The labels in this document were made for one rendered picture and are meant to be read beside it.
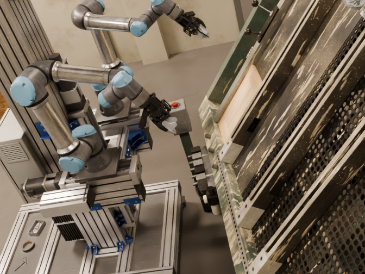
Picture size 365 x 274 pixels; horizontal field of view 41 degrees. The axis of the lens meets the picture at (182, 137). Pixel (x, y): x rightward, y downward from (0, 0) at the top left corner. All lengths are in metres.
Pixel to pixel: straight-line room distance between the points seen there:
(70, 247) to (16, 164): 0.86
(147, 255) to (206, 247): 0.43
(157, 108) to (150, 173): 2.04
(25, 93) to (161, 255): 1.42
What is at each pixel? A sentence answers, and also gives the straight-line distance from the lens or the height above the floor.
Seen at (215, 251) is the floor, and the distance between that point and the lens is 3.30.
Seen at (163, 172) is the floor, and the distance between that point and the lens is 3.98.
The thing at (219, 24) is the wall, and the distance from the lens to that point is 5.48.
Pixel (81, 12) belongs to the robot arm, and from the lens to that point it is 2.67.
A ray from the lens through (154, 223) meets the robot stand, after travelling 3.31.
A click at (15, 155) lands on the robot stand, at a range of 2.78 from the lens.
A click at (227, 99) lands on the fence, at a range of 2.72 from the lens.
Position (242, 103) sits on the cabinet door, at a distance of 2.59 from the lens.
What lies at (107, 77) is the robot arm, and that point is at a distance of 2.13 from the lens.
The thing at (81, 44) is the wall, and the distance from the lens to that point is 5.76.
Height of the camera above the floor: 2.54
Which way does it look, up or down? 36 degrees down
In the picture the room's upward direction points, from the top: 18 degrees counter-clockwise
